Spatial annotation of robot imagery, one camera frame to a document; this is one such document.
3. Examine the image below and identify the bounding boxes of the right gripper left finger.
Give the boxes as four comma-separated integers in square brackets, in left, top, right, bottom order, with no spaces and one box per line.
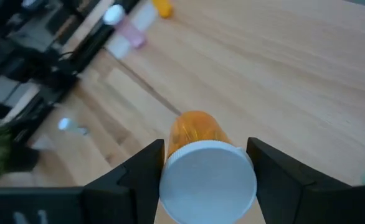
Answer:
[83,139,165,224]

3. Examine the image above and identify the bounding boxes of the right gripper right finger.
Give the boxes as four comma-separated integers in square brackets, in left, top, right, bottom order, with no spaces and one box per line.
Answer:
[247,136,354,224]

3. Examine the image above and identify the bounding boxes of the large orange pill bottle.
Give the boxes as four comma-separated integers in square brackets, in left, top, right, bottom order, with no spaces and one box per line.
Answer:
[158,110,258,224]

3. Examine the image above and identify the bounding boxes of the pink pill bottle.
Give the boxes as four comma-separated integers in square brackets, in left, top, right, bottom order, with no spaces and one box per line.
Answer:
[103,3,148,50]

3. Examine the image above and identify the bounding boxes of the small orange pill bottle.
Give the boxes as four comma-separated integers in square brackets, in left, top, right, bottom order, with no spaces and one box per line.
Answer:
[151,0,174,19]

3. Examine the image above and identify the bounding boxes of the wooden shelf with black legs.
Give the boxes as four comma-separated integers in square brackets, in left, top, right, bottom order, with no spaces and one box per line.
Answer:
[103,0,365,224]

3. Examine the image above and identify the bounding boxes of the black metal mounting frame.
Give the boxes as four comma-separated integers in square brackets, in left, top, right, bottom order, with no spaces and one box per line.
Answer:
[54,0,140,75]

